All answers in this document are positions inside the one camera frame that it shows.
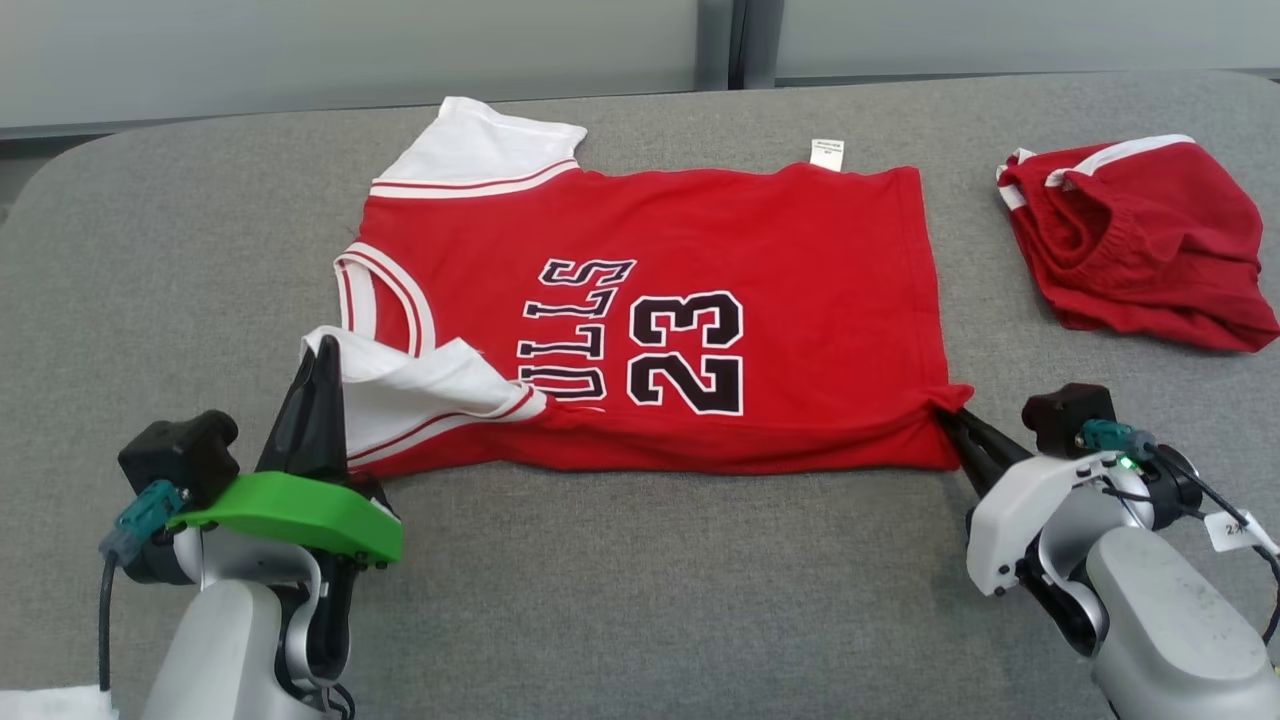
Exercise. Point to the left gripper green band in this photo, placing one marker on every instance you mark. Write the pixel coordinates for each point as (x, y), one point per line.
(300, 515)

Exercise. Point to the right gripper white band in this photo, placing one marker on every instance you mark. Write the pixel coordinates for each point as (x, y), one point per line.
(1020, 510)

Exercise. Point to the red shorts white stripe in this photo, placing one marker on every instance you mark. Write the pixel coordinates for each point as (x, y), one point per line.
(1160, 250)

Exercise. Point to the red basketball jersey white trim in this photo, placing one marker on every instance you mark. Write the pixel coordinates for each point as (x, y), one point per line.
(800, 230)

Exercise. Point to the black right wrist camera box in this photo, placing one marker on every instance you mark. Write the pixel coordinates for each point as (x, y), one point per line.
(1065, 415)

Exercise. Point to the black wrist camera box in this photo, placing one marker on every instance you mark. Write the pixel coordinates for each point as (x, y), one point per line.
(175, 455)
(1065, 415)

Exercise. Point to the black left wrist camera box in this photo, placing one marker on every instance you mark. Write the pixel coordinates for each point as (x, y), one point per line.
(175, 455)

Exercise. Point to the grey metal partition post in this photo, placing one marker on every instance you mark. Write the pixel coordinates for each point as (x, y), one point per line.
(715, 40)
(762, 40)

